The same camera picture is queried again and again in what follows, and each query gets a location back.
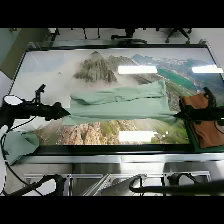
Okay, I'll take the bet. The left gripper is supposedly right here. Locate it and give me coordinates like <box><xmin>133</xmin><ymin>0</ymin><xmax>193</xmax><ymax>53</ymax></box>
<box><xmin>44</xmin><ymin>101</ymin><xmax>72</xmax><ymax>122</ymax></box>

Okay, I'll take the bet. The pale green shirt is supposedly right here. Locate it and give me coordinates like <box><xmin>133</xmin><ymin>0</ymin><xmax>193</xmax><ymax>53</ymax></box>
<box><xmin>61</xmin><ymin>79</ymin><xmax>180</xmax><ymax>127</ymax></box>

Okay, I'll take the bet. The pale green garment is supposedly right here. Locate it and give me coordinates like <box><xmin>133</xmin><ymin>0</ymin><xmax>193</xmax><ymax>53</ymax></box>
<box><xmin>4</xmin><ymin>129</ymin><xmax>41</xmax><ymax>166</ymax></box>

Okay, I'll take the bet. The black office chair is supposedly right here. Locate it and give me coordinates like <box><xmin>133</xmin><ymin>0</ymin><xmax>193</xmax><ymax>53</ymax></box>
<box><xmin>164</xmin><ymin>27</ymin><xmax>193</xmax><ymax>45</ymax></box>
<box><xmin>110</xmin><ymin>27</ymin><xmax>148</xmax><ymax>47</ymax></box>

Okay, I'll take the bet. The brown garment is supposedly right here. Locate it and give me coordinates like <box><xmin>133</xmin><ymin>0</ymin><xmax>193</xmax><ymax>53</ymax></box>
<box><xmin>179</xmin><ymin>92</ymin><xmax>224</xmax><ymax>150</ymax></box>

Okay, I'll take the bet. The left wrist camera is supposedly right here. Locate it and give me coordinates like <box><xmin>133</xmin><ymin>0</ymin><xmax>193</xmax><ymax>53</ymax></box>
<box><xmin>32</xmin><ymin>83</ymin><xmax>47</xmax><ymax>105</ymax></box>

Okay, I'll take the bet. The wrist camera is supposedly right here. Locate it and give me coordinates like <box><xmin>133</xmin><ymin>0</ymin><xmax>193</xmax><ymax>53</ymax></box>
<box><xmin>32</xmin><ymin>83</ymin><xmax>47</xmax><ymax>105</ymax></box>
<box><xmin>201</xmin><ymin>86</ymin><xmax>218</xmax><ymax>108</ymax></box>

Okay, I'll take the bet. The silver frame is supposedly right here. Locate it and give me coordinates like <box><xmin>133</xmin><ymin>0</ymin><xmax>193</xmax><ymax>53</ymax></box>
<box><xmin>4</xmin><ymin>151</ymin><xmax>224</xmax><ymax>197</ymax></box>

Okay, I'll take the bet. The black cable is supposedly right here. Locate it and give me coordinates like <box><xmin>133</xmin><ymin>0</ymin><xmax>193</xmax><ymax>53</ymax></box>
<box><xmin>0</xmin><ymin>116</ymin><xmax>46</xmax><ymax>197</ymax></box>

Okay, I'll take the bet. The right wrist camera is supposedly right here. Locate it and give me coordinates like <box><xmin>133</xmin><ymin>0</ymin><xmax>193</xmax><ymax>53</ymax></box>
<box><xmin>201</xmin><ymin>86</ymin><xmax>218</xmax><ymax>108</ymax></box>

